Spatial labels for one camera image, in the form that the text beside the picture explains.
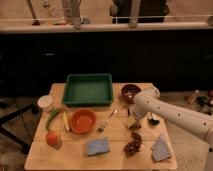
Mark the green pepper toy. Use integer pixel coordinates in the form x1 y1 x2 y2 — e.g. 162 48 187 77
45 108 60 131

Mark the bunch of red grapes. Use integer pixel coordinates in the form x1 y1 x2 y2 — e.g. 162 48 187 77
123 132 142 157

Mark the white cup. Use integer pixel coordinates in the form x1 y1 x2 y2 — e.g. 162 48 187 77
37 95 53 112

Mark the dark red bowl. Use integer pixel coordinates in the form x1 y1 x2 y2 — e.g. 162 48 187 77
121 84 141 104

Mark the black chair base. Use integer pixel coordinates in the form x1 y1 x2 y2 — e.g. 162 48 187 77
0 104 39 154

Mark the green plastic tray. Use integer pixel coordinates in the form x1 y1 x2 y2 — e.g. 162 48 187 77
62 73 113 107

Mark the blue sponge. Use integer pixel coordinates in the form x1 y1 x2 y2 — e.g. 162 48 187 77
86 137 110 156

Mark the grey folded cloth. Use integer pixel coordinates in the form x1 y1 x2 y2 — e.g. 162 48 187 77
151 134 171 162

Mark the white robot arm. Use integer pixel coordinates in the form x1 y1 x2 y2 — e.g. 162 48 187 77
132 86 213 171

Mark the orange-red bowl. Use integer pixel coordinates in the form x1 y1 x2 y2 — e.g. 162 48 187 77
70 109 96 134

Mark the orange fruit toy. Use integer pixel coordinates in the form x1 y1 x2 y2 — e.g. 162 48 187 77
46 131 62 149

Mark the brown whiteboard eraser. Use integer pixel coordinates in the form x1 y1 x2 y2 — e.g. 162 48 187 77
126 109 141 130

